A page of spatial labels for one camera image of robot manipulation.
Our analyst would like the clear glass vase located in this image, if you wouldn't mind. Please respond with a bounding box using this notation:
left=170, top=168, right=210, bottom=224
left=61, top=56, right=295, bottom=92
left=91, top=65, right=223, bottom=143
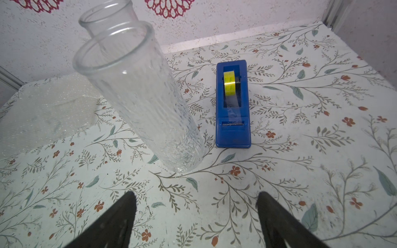
left=79, top=0, right=138, bottom=38
left=72, top=21, right=204, bottom=173

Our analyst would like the blue tape dispenser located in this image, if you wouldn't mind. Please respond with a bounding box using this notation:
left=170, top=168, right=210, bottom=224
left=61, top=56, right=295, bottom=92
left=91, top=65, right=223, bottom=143
left=216, top=60, right=251, bottom=148

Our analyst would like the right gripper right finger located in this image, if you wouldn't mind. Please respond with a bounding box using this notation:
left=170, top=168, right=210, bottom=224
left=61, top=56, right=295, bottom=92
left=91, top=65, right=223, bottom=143
left=256, top=191, right=328, bottom=248

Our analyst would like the yellow green tape roll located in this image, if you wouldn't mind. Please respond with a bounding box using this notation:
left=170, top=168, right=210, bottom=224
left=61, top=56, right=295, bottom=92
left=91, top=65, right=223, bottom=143
left=223, top=71, right=236, bottom=97

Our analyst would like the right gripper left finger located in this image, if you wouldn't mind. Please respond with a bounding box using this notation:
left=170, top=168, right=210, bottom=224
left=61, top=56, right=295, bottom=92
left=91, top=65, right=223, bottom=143
left=66, top=192, right=137, bottom=248

